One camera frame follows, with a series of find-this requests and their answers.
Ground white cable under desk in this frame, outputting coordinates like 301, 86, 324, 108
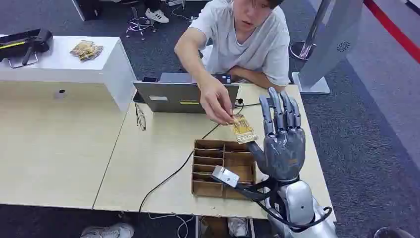
148, 213, 195, 238

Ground chrome chair base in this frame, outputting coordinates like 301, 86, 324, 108
125, 6, 158, 41

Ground black table cable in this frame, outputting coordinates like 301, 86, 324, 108
138, 98, 263, 214

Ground person's right hand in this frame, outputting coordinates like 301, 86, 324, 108
199, 77, 235, 126

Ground thin-framed glasses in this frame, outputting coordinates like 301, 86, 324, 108
134, 102, 147, 132

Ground white cabinet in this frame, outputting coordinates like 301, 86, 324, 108
0, 34, 137, 113

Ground plain white sneaker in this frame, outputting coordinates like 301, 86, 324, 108
80, 223, 135, 238

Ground stack of gold cards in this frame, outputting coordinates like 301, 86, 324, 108
69, 40, 105, 62

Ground red barrier belt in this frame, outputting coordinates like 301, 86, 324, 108
363, 0, 420, 64

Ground metal wire stand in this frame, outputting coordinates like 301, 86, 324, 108
7, 52, 39, 69

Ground black bag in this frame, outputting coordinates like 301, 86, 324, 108
72, 0, 103, 21

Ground white floor cable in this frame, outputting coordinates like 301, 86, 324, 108
167, 0, 199, 24

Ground person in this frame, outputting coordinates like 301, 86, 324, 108
174, 0, 291, 126

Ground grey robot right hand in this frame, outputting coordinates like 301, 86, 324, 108
246, 87, 307, 183

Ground grey laptop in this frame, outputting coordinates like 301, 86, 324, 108
133, 72, 240, 115

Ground chrome stanchion post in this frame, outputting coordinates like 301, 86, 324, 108
288, 0, 332, 61

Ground wooden compartment box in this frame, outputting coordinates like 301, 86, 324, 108
191, 139, 257, 201

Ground black device with yellow stripe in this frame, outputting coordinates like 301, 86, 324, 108
0, 28, 54, 63

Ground dark round object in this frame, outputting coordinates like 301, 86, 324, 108
373, 227, 416, 238

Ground grey kiosk stand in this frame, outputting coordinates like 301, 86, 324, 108
291, 0, 364, 95

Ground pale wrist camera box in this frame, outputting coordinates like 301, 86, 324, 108
210, 165, 241, 188

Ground white sneaker with black stripes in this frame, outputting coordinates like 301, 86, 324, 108
145, 7, 170, 24

